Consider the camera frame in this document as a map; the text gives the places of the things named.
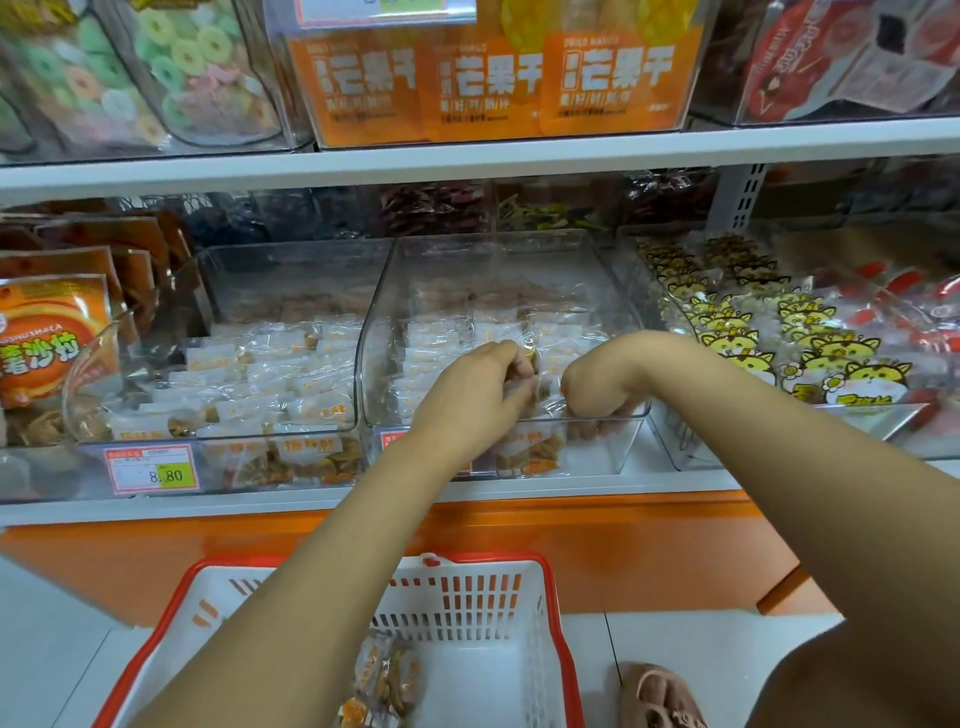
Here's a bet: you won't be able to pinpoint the person's right hand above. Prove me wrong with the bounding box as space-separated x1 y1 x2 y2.
559 330 669 422

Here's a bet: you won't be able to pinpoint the person's left hand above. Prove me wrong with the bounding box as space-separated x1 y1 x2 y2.
408 340 542 474

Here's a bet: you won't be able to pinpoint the white red-rimmed shopping basket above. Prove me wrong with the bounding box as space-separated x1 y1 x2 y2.
93 552 587 728

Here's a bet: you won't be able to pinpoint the white snack shelf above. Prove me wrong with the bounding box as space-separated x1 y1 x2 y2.
0 0 960 527

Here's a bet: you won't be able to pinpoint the pile of small brown snacks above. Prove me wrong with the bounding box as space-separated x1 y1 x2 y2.
333 630 429 728

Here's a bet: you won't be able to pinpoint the stack of orange packets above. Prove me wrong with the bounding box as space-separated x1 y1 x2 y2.
0 210 197 449

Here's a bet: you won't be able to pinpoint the person's right forearm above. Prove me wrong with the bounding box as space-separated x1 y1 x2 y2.
622 333 960 707

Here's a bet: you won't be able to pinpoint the person's left forearm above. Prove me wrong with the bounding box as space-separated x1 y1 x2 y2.
132 442 482 728

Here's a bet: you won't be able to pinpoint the yellow hamster snack packets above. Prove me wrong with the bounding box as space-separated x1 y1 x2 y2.
630 232 917 410

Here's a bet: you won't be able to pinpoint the orange shelf base panel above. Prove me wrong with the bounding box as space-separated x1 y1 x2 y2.
0 492 842 629

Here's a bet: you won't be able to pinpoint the orange label snack bag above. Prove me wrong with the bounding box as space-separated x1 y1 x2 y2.
420 33 554 144
292 33 434 147
540 27 707 137

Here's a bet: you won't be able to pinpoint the person's right leg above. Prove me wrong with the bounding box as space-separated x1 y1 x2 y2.
742 577 960 728

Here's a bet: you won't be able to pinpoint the row of red snack bags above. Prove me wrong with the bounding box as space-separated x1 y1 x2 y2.
697 0 960 125

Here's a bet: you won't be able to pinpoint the pink clog sandal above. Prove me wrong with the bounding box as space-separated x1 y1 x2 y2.
619 663 710 728

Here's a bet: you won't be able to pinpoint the white koala candy bag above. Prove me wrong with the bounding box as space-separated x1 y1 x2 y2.
105 0 287 147
0 0 167 152

